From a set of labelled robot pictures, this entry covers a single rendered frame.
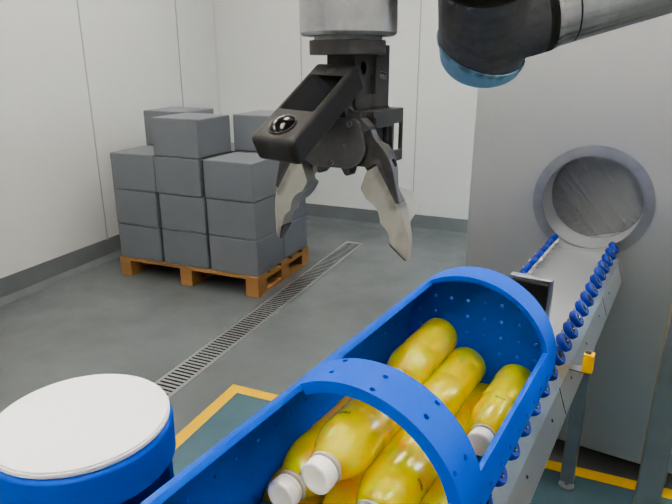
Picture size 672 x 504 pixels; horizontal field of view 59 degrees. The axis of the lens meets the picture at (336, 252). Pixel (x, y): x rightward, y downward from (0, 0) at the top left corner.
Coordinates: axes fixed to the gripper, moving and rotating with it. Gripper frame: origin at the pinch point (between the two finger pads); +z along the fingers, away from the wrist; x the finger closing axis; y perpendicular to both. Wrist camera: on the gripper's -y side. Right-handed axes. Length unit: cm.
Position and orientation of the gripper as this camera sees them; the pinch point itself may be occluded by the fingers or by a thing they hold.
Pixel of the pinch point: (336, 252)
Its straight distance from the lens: 59.3
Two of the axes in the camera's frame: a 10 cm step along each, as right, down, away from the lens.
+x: -8.5, -1.6, 5.1
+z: 0.0, 9.5, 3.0
